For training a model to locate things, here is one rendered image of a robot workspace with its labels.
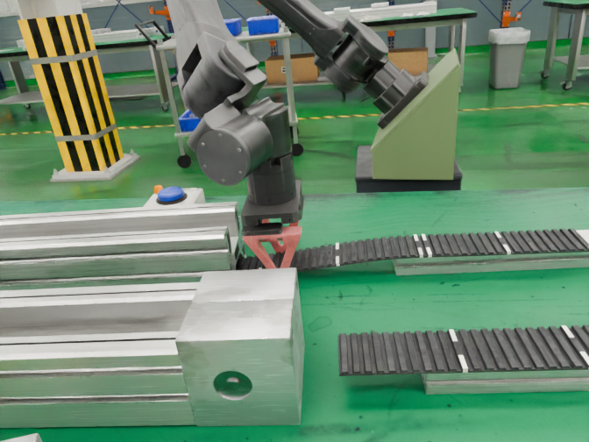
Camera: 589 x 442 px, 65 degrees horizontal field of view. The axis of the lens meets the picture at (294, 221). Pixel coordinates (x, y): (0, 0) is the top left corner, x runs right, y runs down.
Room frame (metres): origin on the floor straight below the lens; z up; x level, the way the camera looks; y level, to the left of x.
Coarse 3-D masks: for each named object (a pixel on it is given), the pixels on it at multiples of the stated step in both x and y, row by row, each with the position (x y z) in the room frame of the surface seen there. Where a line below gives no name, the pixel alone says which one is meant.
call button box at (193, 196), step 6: (186, 192) 0.69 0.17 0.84; (192, 192) 0.68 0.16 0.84; (198, 192) 0.68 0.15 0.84; (150, 198) 0.68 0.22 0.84; (156, 198) 0.67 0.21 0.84; (180, 198) 0.66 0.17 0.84; (186, 198) 0.66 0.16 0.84; (192, 198) 0.66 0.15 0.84; (198, 198) 0.67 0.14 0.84; (204, 198) 0.70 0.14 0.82; (150, 204) 0.65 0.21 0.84; (156, 204) 0.65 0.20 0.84; (162, 204) 0.65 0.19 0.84; (168, 204) 0.64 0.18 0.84; (174, 204) 0.64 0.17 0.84; (180, 204) 0.64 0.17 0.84
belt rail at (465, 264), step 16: (464, 256) 0.48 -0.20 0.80; (480, 256) 0.48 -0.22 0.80; (496, 256) 0.47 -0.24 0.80; (512, 256) 0.47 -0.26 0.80; (528, 256) 0.47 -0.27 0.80; (544, 256) 0.47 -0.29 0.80; (560, 256) 0.47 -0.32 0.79; (576, 256) 0.47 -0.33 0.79; (400, 272) 0.48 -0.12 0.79; (416, 272) 0.48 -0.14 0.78; (432, 272) 0.48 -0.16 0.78; (448, 272) 0.48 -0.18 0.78; (464, 272) 0.48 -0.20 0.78
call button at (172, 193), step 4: (168, 188) 0.68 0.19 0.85; (172, 188) 0.68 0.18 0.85; (176, 188) 0.67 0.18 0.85; (180, 188) 0.67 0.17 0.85; (160, 192) 0.66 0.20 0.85; (164, 192) 0.66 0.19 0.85; (168, 192) 0.66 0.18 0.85; (172, 192) 0.66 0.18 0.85; (176, 192) 0.66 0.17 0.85; (180, 192) 0.66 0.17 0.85; (160, 196) 0.65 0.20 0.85; (164, 196) 0.65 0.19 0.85; (168, 196) 0.65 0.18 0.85; (172, 196) 0.65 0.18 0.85; (176, 196) 0.65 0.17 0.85; (180, 196) 0.65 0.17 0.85; (160, 200) 0.65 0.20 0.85; (164, 200) 0.65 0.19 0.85; (168, 200) 0.65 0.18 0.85; (172, 200) 0.65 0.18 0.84
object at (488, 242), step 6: (480, 234) 0.51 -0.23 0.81; (486, 234) 0.51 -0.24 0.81; (492, 234) 0.51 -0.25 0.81; (480, 240) 0.50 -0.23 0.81; (486, 240) 0.49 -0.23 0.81; (492, 240) 0.49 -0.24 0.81; (486, 246) 0.48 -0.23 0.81; (492, 246) 0.48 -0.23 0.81; (498, 246) 0.47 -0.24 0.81; (486, 252) 0.47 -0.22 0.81; (492, 252) 0.46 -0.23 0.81; (498, 252) 0.46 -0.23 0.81
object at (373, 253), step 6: (366, 240) 0.52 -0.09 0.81; (372, 240) 0.53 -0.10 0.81; (378, 240) 0.52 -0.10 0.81; (366, 246) 0.51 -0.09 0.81; (372, 246) 0.51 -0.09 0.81; (378, 246) 0.50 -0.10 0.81; (366, 252) 0.50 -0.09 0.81; (372, 252) 0.50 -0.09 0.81; (378, 252) 0.49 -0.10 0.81; (366, 258) 0.49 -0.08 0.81; (372, 258) 0.48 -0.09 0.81; (378, 258) 0.48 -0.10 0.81
